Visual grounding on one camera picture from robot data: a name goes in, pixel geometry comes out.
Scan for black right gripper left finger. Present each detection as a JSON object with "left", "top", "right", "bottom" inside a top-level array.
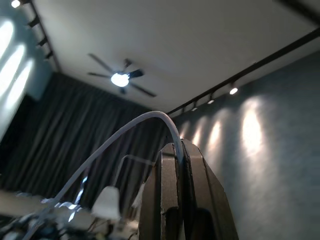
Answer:
[{"left": 138, "top": 142, "right": 188, "bottom": 240}]

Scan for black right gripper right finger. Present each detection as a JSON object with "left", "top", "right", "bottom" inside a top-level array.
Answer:
[{"left": 180, "top": 139, "right": 240, "bottom": 240}]

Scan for white cable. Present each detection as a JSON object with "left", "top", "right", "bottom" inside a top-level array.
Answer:
[{"left": 23, "top": 110, "right": 185, "bottom": 240}]

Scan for dark grey curtain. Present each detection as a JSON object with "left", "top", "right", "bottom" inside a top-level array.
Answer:
[{"left": 0, "top": 71, "right": 176, "bottom": 222}]

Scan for black ceiling fan with lamp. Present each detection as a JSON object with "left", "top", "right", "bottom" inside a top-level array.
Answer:
[{"left": 86, "top": 52, "right": 158, "bottom": 98}]

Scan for black ceiling light rail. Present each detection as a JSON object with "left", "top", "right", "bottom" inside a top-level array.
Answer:
[
  {"left": 165, "top": 26, "right": 320, "bottom": 117},
  {"left": 24, "top": 0, "right": 61, "bottom": 74}
]

